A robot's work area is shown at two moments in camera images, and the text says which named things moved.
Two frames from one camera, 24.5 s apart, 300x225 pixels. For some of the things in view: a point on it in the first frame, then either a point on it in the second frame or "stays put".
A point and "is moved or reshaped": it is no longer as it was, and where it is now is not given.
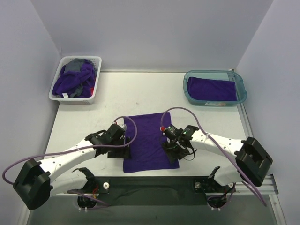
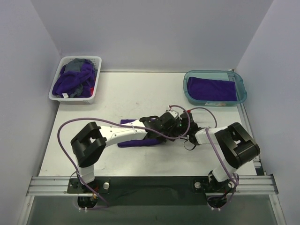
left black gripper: x=120 y=153 -> x=170 y=129
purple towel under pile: x=66 y=82 stays put
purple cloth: x=203 y=89 stays put
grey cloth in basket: x=74 y=65 stays put
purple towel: x=147 y=153 is moved or reshaped
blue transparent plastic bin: x=214 y=87 stays put
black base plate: x=154 y=191 stays put
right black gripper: x=175 y=153 -> x=182 y=126
